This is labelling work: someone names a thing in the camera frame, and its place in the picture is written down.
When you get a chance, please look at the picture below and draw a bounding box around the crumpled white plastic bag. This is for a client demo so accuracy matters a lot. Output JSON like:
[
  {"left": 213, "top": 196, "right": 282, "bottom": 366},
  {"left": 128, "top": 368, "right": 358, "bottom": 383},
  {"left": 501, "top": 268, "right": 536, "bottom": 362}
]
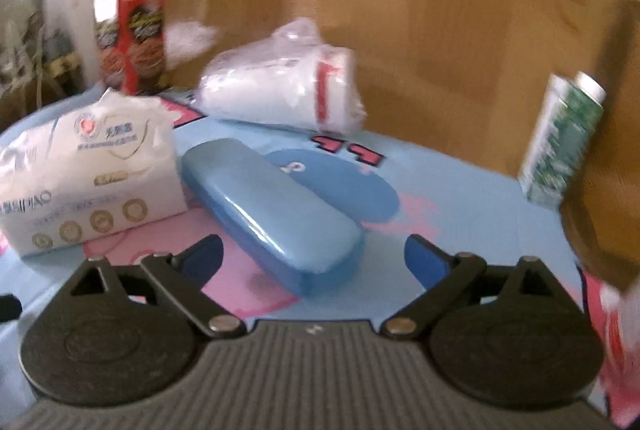
[{"left": 164, "top": 18, "right": 221, "bottom": 62}]

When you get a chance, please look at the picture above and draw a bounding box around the blue glasses case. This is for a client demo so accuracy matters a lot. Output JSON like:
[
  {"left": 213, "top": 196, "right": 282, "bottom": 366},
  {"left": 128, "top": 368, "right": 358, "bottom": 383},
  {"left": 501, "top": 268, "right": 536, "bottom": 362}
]
[{"left": 180, "top": 137, "right": 365, "bottom": 297}]

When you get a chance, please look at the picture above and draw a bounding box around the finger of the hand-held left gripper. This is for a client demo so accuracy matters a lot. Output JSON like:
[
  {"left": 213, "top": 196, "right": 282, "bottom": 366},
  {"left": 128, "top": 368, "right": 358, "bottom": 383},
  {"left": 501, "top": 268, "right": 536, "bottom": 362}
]
[{"left": 0, "top": 293, "right": 22, "bottom": 323}]

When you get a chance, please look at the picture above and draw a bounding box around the green and white carton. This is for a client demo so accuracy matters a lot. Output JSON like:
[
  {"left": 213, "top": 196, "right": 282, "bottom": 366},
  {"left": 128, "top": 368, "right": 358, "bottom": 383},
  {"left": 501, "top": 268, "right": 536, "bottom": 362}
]
[{"left": 517, "top": 71, "right": 607, "bottom": 206}]

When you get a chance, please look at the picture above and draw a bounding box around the blue printed blanket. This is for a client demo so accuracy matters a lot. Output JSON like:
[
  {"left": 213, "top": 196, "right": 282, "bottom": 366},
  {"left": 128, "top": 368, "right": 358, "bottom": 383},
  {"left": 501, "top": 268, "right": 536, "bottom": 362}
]
[{"left": 0, "top": 83, "right": 640, "bottom": 430}]

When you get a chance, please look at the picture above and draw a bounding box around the brown chair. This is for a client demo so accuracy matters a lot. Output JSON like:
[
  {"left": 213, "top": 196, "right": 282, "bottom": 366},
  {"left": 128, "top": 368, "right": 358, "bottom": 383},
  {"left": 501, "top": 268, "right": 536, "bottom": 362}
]
[{"left": 557, "top": 0, "right": 640, "bottom": 293}]

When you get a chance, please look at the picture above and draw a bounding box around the red and white paper cup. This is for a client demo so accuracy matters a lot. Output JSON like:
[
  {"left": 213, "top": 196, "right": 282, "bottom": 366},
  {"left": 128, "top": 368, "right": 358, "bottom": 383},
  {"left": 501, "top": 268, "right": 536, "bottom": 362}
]
[{"left": 580, "top": 267, "right": 640, "bottom": 428}]

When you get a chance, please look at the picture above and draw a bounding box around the white tissue pack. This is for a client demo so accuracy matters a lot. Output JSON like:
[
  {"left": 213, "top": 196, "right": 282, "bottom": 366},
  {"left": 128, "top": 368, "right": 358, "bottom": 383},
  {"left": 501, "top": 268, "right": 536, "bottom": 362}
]
[{"left": 0, "top": 89, "right": 188, "bottom": 258}]

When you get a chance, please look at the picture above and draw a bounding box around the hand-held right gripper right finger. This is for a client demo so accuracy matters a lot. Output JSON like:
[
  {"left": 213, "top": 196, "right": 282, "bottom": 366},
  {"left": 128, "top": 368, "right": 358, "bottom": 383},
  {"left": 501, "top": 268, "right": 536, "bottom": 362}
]
[{"left": 380, "top": 234, "right": 566, "bottom": 338}]

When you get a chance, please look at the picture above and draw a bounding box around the bag of white cups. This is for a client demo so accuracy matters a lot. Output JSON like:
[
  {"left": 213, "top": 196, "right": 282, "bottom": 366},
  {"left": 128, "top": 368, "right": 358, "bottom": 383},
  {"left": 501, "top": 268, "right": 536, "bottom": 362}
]
[{"left": 192, "top": 17, "right": 367, "bottom": 133}]

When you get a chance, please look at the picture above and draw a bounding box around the red snack box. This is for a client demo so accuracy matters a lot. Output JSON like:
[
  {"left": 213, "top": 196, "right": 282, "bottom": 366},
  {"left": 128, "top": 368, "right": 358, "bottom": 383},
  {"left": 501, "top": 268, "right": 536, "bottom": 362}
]
[{"left": 91, "top": 0, "right": 167, "bottom": 96}]

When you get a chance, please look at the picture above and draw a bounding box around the brown wooden board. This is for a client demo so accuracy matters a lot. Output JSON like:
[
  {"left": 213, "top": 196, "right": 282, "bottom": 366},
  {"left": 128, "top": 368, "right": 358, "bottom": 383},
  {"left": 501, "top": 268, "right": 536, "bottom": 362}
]
[{"left": 159, "top": 0, "right": 640, "bottom": 191}]

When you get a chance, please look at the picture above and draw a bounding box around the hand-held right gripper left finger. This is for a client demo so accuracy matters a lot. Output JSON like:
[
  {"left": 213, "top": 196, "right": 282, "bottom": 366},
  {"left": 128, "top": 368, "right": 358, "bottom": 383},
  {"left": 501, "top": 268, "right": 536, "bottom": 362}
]
[{"left": 70, "top": 234, "right": 248, "bottom": 338}]

